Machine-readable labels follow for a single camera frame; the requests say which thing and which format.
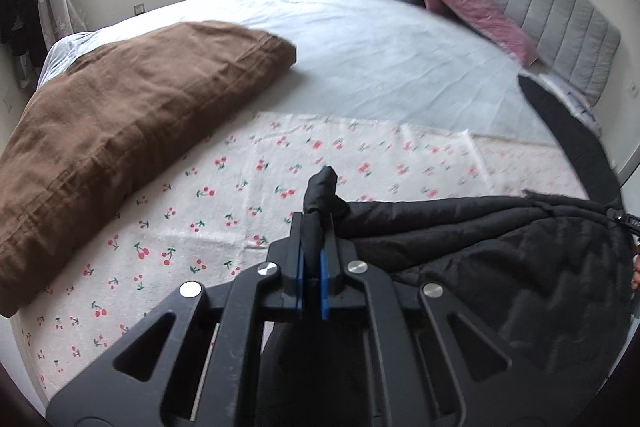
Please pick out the dark hanging clothes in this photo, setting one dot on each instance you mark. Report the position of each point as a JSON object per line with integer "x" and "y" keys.
{"x": 17, "y": 7}

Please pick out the bed with grey sheet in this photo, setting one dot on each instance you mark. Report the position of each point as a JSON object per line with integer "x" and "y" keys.
{"x": 375, "y": 57}

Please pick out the brown folded blanket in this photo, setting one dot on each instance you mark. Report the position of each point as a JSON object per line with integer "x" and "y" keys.
{"x": 125, "y": 117}

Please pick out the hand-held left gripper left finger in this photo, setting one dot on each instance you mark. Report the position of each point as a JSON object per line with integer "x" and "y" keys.
{"x": 300, "y": 277}

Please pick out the pink velvet pillow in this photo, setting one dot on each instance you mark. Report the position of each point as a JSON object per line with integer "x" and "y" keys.
{"x": 475, "y": 7}

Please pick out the wall socket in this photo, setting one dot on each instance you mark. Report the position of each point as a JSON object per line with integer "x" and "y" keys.
{"x": 139, "y": 9}

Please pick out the cherry print sheet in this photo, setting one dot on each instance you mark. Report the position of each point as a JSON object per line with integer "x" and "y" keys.
{"x": 225, "y": 217}

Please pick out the black quilted puffer jacket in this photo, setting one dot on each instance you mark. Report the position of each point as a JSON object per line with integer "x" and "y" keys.
{"x": 500, "y": 267}

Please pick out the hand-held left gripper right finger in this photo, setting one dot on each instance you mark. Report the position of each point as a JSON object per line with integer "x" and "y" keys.
{"x": 325, "y": 282}

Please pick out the grey padded headboard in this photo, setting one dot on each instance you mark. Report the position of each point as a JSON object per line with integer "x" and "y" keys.
{"x": 550, "y": 7}

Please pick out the person's right hand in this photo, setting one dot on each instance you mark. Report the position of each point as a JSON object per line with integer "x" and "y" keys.
{"x": 636, "y": 274}

